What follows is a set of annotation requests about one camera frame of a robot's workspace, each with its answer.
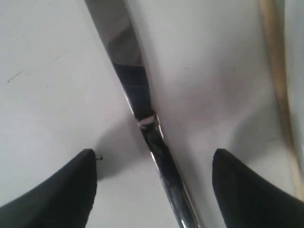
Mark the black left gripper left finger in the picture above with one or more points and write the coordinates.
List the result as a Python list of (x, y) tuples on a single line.
[(64, 200)]

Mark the short wooden chopstick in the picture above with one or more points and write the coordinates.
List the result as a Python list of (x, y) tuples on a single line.
[(275, 44)]

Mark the steel table knife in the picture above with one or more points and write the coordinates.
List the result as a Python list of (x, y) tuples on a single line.
[(116, 31)]

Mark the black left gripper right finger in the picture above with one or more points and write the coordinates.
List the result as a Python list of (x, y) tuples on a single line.
[(246, 200)]

